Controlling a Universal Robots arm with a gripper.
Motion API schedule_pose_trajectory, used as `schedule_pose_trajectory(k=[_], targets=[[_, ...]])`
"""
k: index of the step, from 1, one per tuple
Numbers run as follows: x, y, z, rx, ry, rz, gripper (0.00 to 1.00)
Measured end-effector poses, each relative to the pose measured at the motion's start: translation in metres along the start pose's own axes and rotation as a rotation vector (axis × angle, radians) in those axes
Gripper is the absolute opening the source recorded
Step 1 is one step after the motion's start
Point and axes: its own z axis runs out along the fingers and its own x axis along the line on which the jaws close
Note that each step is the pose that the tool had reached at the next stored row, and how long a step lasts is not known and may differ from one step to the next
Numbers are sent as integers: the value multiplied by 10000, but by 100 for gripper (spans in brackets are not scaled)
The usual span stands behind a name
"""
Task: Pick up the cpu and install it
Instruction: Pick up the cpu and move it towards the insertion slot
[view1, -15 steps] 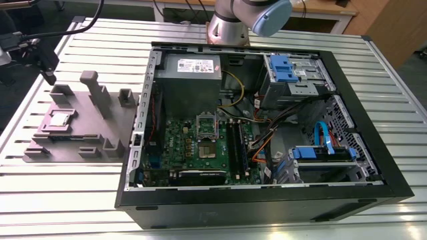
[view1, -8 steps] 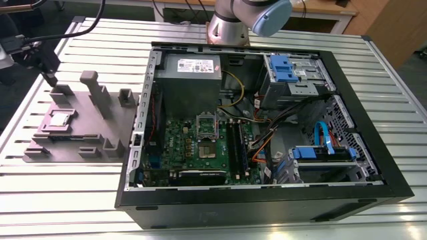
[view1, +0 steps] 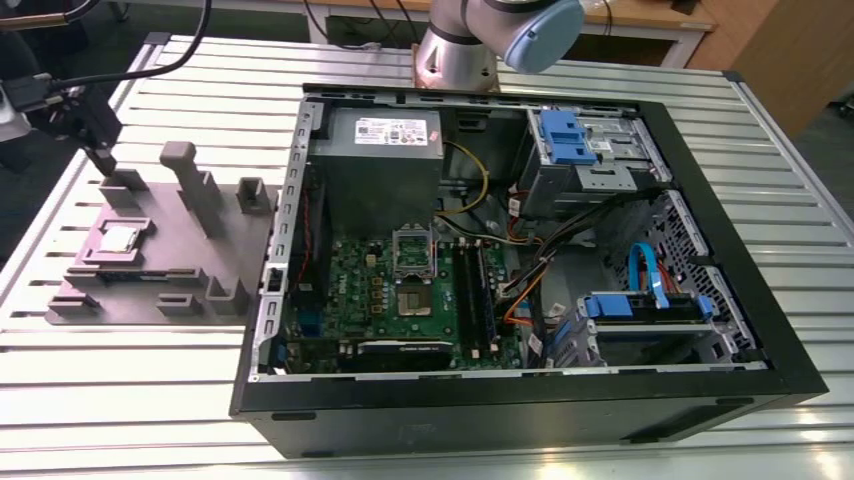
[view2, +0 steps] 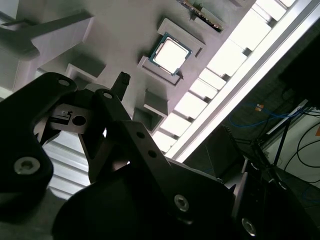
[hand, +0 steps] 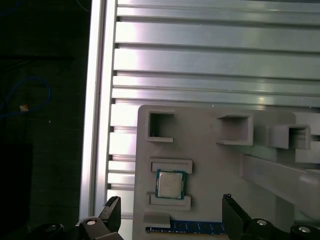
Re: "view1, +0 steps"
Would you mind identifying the blue plastic drive bracket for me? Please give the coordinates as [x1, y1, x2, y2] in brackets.
[540, 109, 590, 164]

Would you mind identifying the grey plastic parts rack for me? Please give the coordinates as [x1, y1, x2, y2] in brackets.
[44, 141, 281, 327]

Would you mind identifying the black open PC case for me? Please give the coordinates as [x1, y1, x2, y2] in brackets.
[229, 82, 832, 460]

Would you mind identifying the grey metal drive cage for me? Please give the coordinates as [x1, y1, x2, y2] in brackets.
[520, 105, 673, 217]

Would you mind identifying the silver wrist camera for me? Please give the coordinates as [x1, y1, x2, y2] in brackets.
[0, 79, 34, 145]

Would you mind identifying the thick black camera cable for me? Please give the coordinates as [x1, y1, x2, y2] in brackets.
[47, 0, 214, 94]

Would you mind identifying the silver square CPU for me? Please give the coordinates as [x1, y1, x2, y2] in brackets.
[99, 225, 143, 253]

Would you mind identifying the CPU socket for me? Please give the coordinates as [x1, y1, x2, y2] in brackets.
[397, 281, 439, 319]

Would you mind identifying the green motherboard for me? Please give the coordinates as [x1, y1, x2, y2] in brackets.
[286, 237, 529, 374]

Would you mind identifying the orange wire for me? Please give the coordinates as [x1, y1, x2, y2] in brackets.
[503, 284, 536, 329]

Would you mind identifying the light blue flat wire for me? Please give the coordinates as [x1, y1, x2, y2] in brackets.
[629, 242, 672, 309]

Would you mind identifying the metal socket cover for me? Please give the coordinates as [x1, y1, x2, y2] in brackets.
[391, 224, 441, 281]

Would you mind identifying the blue RAM slot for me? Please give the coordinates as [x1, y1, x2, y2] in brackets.
[479, 292, 502, 344]

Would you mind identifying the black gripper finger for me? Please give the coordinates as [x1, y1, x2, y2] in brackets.
[82, 84, 125, 178]

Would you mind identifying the yellow wire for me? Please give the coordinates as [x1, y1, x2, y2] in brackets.
[437, 141, 491, 217]

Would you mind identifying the black wire bundle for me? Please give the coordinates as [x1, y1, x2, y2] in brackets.
[497, 192, 662, 301]

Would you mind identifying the dark RAM stick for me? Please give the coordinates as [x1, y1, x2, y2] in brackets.
[97, 269, 173, 281]

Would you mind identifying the grey metal disk bay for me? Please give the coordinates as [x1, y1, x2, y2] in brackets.
[546, 293, 760, 371]

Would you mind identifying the grey power supply unit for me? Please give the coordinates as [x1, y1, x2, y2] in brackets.
[310, 107, 447, 227]

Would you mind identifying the black graphics card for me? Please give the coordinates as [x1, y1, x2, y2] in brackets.
[339, 338, 455, 372]

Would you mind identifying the hard disk in blue carrier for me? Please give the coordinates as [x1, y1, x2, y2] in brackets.
[578, 293, 717, 325]

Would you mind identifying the black RAM slot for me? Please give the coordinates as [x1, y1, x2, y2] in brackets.
[466, 238, 493, 349]
[451, 237, 478, 357]

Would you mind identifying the black cable brass sleeve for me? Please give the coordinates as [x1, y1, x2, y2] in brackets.
[0, 0, 102, 32]

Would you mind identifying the wooden cabinet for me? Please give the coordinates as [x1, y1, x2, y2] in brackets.
[686, 0, 854, 141]

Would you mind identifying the black cable clear plug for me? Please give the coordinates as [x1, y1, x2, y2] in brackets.
[301, 0, 386, 52]

